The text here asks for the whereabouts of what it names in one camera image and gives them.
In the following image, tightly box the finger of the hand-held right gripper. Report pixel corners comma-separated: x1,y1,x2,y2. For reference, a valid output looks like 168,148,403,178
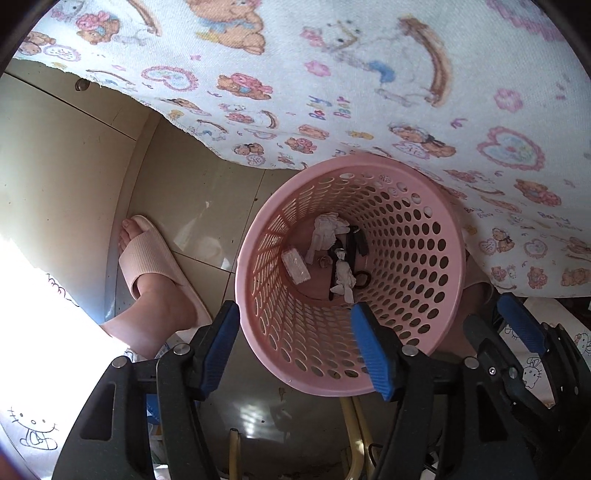
463,314,546,416
498,293,579,408

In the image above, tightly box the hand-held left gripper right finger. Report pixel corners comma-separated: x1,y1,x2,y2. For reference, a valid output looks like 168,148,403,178
350,302,550,480

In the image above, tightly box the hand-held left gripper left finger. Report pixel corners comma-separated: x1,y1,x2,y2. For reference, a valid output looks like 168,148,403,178
53,300,242,480

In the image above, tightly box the pink perforated plastic basket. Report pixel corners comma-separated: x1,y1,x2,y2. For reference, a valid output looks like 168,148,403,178
235,154,466,398

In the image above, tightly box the black strip wrapper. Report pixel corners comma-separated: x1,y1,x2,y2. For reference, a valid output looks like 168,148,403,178
327,231,360,296

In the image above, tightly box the patterned tissue pack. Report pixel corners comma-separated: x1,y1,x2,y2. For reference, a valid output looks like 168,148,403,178
281,249,311,284

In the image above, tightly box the white tissue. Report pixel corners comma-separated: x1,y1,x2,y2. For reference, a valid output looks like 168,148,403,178
305,212,352,261

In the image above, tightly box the person's left foot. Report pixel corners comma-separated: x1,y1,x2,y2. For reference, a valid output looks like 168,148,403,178
99,217,213,363

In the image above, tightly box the pink slipper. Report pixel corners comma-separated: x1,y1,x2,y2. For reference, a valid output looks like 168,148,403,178
117,215,213,344

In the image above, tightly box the white kitty print garment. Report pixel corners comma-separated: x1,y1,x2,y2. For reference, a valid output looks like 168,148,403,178
0,268,591,467

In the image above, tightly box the beige cabinet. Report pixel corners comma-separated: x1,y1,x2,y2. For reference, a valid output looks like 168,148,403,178
0,60,158,319

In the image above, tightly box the bear print cloth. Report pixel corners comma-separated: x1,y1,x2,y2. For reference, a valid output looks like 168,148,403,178
11,0,591,301

